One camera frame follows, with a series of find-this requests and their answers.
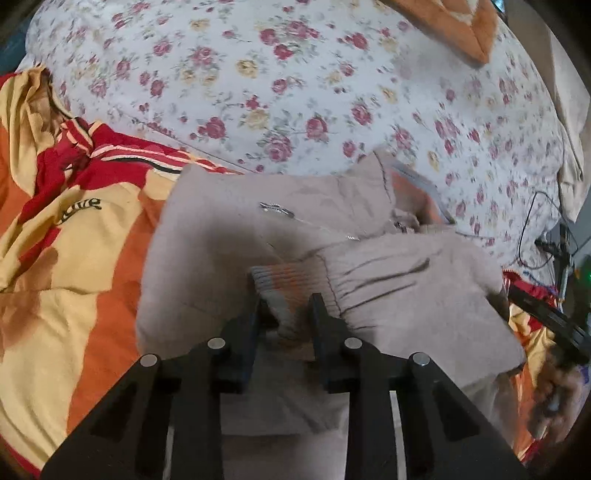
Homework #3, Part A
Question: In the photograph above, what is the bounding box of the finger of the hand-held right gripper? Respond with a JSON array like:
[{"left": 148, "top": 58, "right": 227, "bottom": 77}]
[{"left": 505, "top": 281, "right": 591, "bottom": 356}]

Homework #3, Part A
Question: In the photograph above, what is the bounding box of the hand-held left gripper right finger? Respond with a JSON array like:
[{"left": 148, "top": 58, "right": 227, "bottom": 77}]
[{"left": 308, "top": 293, "right": 532, "bottom": 480}]

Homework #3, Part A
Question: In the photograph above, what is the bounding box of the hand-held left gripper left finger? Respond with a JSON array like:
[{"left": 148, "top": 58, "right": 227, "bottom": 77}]
[{"left": 41, "top": 272, "right": 278, "bottom": 480}]

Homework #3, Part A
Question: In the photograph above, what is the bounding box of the beige zip jacket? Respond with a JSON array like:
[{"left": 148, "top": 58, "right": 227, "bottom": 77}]
[{"left": 136, "top": 150, "right": 527, "bottom": 480}]

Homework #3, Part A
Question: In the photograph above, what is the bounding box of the person's right hand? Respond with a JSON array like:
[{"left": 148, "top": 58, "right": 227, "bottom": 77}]
[{"left": 531, "top": 362, "right": 585, "bottom": 439}]

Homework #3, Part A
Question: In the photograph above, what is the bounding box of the black device with green light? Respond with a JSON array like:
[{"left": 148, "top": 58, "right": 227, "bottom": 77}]
[{"left": 556, "top": 222, "right": 591, "bottom": 301}]

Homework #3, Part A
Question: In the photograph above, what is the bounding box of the beige cloth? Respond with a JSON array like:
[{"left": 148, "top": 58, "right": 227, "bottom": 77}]
[{"left": 549, "top": 28, "right": 587, "bottom": 222}]

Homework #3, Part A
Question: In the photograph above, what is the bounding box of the orange yellow red blanket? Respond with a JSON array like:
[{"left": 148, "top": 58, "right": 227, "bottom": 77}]
[{"left": 0, "top": 65, "right": 583, "bottom": 476}]

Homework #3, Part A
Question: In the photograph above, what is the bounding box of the floral bed sheet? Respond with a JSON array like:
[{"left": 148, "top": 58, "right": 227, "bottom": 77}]
[{"left": 25, "top": 0, "right": 571, "bottom": 278}]

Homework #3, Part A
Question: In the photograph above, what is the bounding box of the black cable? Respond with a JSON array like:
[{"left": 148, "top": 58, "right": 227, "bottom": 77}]
[{"left": 517, "top": 190, "right": 568, "bottom": 271}]

